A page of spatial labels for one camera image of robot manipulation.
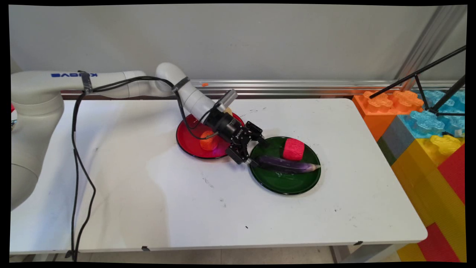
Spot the red toy apple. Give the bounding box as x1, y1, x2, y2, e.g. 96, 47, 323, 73
283, 138, 305, 161

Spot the grey foam block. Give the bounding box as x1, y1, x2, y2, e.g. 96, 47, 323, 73
377, 115, 416, 166

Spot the translucent blue foam block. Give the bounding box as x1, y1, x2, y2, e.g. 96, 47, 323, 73
398, 89, 465, 139

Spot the long black robot cable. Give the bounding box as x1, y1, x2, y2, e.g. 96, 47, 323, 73
65, 71, 218, 261

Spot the black tripod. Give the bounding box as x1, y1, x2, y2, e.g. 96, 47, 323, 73
369, 45, 466, 117

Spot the purple toy eggplant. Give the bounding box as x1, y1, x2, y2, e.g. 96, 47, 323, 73
257, 155, 321, 174

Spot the aluminium wall rail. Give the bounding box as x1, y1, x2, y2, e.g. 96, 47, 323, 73
61, 79, 465, 99

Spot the black cable strap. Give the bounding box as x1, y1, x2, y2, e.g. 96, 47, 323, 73
78, 71, 93, 94
172, 77, 190, 92

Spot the green enamel plate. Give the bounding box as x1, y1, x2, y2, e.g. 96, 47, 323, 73
249, 136, 322, 195

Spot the white table leg frame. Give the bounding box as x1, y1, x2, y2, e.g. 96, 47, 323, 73
329, 244, 406, 263

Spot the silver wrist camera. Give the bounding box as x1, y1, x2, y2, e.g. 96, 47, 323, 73
217, 89, 238, 112

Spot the red enamel plate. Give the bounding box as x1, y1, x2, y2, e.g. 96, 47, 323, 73
176, 112, 246, 160

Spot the orange toy fruit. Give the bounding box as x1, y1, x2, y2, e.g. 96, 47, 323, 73
200, 130, 219, 151

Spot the large yellow foam block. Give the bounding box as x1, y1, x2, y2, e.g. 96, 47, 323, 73
390, 135, 465, 262

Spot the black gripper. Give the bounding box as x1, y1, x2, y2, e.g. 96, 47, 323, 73
204, 108, 269, 167

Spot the large orange foam block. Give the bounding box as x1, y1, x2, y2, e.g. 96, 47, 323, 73
353, 90, 424, 142

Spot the large red foam block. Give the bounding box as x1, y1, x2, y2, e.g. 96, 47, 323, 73
437, 143, 465, 205
416, 223, 461, 263

